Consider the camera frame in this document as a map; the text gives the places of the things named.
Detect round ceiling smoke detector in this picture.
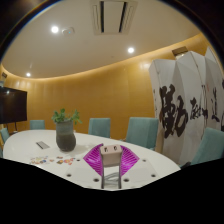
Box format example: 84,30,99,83
61,27,76,36

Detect teal upholstered chair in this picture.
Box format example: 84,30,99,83
0,127,10,144
189,127,224,167
29,119,46,131
124,116,160,150
88,117,112,139

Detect small colourful stickers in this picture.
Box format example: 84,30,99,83
29,155,75,166

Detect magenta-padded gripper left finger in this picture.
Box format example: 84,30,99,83
62,143,106,190

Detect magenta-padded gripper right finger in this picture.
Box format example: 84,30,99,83
117,144,159,190

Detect white folding screen with calligraphy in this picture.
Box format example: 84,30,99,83
148,46,224,166

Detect black flat screen television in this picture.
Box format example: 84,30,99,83
0,86,28,125

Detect ceiling air conditioner vent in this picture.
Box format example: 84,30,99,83
89,0,138,36

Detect dark flat rectangular card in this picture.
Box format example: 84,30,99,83
35,140,51,150

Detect recessed ceiling lights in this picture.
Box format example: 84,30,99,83
25,25,135,78

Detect potted plant in dark vase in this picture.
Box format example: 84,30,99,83
51,108,83,153

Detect small pinkish block charger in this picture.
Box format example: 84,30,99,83
99,143,124,168

